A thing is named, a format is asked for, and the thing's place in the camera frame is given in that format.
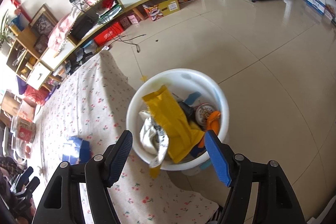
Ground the orange peel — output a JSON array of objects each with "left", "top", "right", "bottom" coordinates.
[{"left": 197, "top": 110, "right": 221, "bottom": 135}]

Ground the white paper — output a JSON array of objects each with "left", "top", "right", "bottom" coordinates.
[{"left": 139, "top": 110, "right": 169, "bottom": 169}]

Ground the blue almond snack box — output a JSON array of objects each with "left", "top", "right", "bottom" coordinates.
[{"left": 62, "top": 136, "right": 91, "bottom": 165}]

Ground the red tin can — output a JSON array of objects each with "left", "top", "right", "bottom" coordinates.
[{"left": 195, "top": 103, "right": 216, "bottom": 127}]

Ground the yellow foil snack wrapper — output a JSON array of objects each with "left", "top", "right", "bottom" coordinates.
[{"left": 142, "top": 85, "right": 205, "bottom": 178}]

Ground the white polka dot trash bin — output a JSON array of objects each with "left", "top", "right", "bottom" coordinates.
[{"left": 126, "top": 69, "right": 229, "bottom": 174}]

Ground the cherry print tablecloth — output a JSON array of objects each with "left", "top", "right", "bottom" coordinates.
[{"left": 28, "top": 51, "right": 218, "bottom": 223}]

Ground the nut jar red label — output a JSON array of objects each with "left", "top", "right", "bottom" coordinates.
[{"left": 10, "top": 116, "right": 36, "bottom": 143}]

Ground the red box under cabinet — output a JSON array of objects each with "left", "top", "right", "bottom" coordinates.
[{"left": 93, "top": 22, "right": 124, "bottom": 46}]

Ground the pink cloth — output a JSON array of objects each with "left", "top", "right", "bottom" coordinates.
[{"left": 48, "top": 0, "right": 102, "bottom": 52}]

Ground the wooden shelf unit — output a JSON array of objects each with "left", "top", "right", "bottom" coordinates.
[{"left": 6, "top": 27, "right": 42, "bottom": 81}]

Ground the wooden tv cabinet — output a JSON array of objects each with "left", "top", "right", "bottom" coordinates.
[{"left": 26, "top": 0, "right": 149, "bottom": 89}]

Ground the framed picture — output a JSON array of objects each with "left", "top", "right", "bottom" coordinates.
[{"left": 29, "top": 3, "right": 58, "bottom": 38}]

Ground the potted green plant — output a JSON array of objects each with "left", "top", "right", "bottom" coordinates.
[{"left": 0, "top": 10, "right": 9, "bottom": 47}]

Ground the yellow cardboard snack box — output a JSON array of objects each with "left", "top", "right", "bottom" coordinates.
[{"left": 142, "top": 0, "right": 180, "bottom": 21}]

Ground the red hanging decoration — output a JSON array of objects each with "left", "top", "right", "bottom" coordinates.
[{"left": 10, "top": 0, "right": 32, "bottom": 23}]

